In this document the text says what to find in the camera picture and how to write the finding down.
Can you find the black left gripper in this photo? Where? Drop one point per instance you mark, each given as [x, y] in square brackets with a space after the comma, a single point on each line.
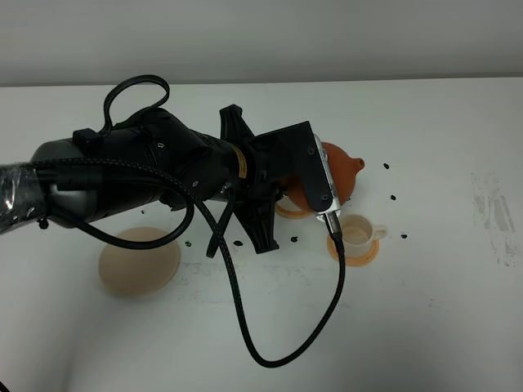
[155, 138]

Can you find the brown clay teapot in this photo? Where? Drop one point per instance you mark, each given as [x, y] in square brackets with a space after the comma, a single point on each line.
[344, 170]

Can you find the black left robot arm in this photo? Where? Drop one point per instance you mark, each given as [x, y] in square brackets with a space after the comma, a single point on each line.
[76, 192]

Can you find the beige round teapot coaster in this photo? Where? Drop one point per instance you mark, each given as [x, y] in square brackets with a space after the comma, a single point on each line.
[132, 273]

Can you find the orange coaster rear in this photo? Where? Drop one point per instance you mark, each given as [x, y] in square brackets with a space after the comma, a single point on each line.
[291, 214]

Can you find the orange coaster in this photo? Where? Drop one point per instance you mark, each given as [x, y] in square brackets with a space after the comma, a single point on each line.
[359, 259]
[291, 214]

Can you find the white teacup front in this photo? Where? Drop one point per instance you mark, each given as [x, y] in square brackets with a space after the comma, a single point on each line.
[359, 234]

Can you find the orange coaster front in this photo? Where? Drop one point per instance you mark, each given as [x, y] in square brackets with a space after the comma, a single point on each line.
[359, 259]

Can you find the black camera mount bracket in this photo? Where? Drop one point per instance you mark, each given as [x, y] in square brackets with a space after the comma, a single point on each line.
[302, 167]

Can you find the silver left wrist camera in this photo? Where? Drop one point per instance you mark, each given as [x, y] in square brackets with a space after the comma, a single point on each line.
[332, 213]

